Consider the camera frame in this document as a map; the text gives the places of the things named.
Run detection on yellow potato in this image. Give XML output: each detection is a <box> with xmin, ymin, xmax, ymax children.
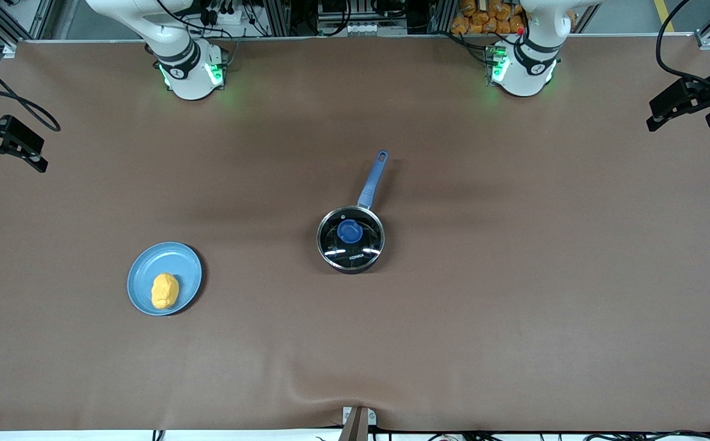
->
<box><xmin>151</xmin><ymin>273</ymin><xmax>181</xmax><ymax>310</ymax></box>

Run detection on glass lid with blue knob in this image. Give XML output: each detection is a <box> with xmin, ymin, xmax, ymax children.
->
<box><xmin>318</xmin><ymin>207</ymin><xmax>385</xmax><ymax>271</ymax></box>

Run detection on blue round plate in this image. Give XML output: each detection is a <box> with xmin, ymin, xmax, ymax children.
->
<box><xmin>126</xmin><ymin>242</ymin><xmax>204</xmax><ymax>317</ymax></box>

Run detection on bag of orange items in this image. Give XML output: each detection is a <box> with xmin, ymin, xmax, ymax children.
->
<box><xmin>450</xmin><ymin>0</ymin><xmax>577</xmax><ymax>36</ymax></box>

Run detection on white power strip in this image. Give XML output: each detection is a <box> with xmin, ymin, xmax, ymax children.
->
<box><xmin>186</xmin><ymin>0</ymin><xmax>251</xmax><ymax>26</ymax></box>

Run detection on brown table mat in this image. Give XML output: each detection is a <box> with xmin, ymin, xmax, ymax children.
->
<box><xmin>0</xmin><ymin>34</ymin><xmax>710</xmax><ymax>433</ymax></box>

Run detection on grey connector block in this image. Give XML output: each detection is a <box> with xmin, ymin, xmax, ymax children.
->
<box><xmin>318</xmin><ymin>18</ymin><xmax>408</xmax><ymax>37</ymax></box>

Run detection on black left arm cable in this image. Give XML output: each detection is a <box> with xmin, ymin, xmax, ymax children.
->
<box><xmin>655</xmin><ymin>0</ymin><xmax>710</xmax><ymax>99</ymax></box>

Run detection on black pot with blue handle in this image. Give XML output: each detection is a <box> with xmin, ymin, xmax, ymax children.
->
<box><xmin>316</xmin><ymin>150</ymin><xmax>390</xmax><ymax>274</ymax></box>

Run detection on metal table edge bracket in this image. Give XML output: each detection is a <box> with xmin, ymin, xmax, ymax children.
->
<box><xmin>341</xmin><ymin>405</ymin><xmax>377</xmax><ymax>441</ymax></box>

